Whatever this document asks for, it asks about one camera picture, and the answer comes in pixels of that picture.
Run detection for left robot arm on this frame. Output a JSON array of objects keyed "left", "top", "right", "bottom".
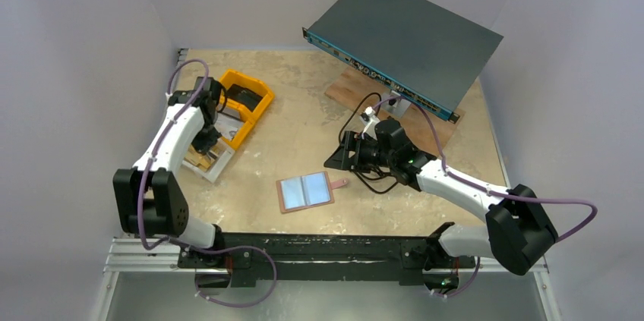
[{"left": 112, "top": 77, "right": 226, "bottom": 267}]

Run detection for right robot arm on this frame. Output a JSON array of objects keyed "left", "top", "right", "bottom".
[{"left": 324, "top": 108, "right": 559, "bottom": 275}]

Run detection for grey credit cards in bin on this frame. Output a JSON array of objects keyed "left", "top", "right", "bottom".
[{"left": 215, "top": 115, "right": 244, "bottom": 140}]

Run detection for yellow bin with cards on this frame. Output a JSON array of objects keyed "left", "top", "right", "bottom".
[{"left": 215, "top": 105, "right": 256, "bottom": 150}]

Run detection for yellow cards in white bin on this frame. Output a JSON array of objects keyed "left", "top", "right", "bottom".
[{"left": 185, "top": 150, "right": 219, "bottom": 172}]

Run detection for black item in bin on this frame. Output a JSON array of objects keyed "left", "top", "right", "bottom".
[{"left": 227, "top": 84, "right": 263, "bottom": 112}]

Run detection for grey socket box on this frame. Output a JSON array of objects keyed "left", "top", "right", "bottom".
[{"left": 383, "top": 91, "right": 411, "bottom": 118}]

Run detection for yellow bin with black item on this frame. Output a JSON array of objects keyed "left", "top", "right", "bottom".
[{"left": 219, "top": 69, "right": 275, "bottom": 121}]

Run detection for wooden board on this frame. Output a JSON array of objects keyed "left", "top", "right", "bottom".
[{"left": 325, "top": 68, "right": 459, "bottom": 155}]

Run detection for white plastic bin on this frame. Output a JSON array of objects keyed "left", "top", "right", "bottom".
[{"left": 182, "top": 140, "right": 235, "bottom": 183}]

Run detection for black cable with USB plug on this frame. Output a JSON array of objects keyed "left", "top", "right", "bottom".
[{"left": 338, "top": 91, "right": 403, "bottom": 196}]

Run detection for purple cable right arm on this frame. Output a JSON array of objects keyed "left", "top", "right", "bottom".
[{"left": 372, "top": 95, "right": 598, "bottom": 300}]

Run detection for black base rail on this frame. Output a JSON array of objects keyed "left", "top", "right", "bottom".
[{"left": 178, "top": 232, "right": 475, "bottom": 289}]

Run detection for aluminium frame rail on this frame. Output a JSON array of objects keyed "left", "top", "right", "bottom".
[{"left": 103, "top": 237, "right": 551, "bottom": 275}]

